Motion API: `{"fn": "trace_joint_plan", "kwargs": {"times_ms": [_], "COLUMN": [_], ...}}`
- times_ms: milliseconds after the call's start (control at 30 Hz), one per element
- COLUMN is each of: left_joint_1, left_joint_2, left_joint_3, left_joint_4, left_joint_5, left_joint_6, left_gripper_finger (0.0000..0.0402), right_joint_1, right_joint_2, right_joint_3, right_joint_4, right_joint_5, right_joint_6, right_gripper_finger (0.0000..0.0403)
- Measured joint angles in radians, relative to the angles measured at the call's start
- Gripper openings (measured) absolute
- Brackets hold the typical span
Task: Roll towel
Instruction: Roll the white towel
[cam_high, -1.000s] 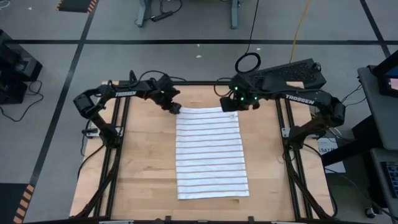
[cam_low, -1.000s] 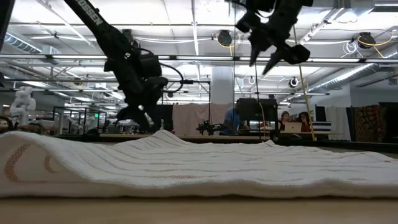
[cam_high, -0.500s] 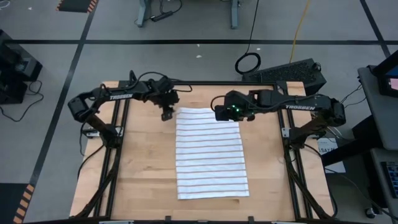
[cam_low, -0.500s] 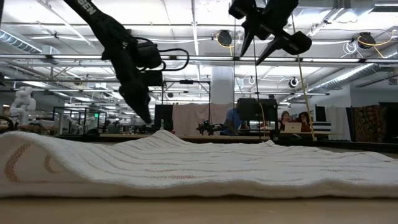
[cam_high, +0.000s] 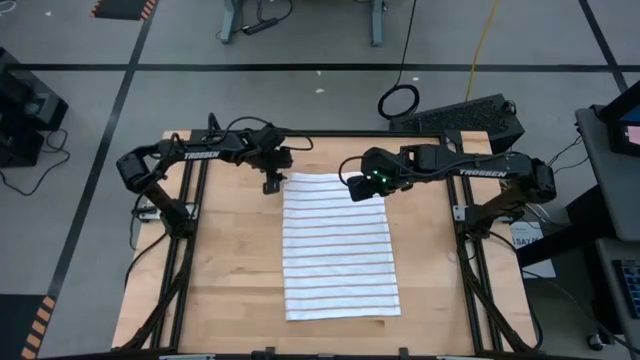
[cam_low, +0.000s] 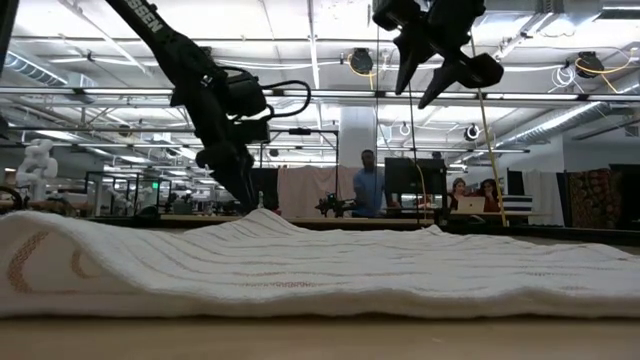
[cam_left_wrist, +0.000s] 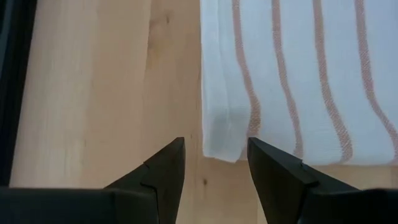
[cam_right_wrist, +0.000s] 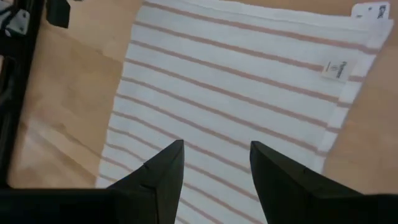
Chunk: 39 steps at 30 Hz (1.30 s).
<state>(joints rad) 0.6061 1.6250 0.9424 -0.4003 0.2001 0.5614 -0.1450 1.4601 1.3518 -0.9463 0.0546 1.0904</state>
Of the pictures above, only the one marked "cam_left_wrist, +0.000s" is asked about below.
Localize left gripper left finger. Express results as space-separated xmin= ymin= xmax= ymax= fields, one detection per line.
xmin=105 ymin=137 xmax=187 ymax=224

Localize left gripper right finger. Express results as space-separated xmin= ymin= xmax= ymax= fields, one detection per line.
xmin=247 ymin=137 xmax=358 ymax=224

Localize white striped towel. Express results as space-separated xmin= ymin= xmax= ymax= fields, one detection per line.
xmin=200 ymin=0 xmax=398 ymax=166

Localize black metal table frame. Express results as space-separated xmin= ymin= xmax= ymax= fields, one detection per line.
xmin=0 ymin=0 xmax=38 ymax=187

